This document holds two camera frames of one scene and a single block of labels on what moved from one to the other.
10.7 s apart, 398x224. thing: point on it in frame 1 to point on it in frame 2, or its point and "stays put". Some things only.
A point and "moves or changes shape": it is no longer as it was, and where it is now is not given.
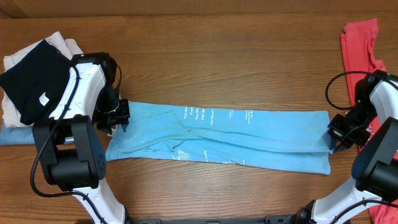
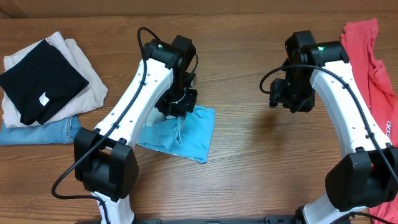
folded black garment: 37,81 stays put
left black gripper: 104,123 to 180,110
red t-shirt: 360,61 stays put
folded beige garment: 10,114 stays put
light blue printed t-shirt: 293,140 moves or changes shape
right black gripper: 338,133 to 278,96
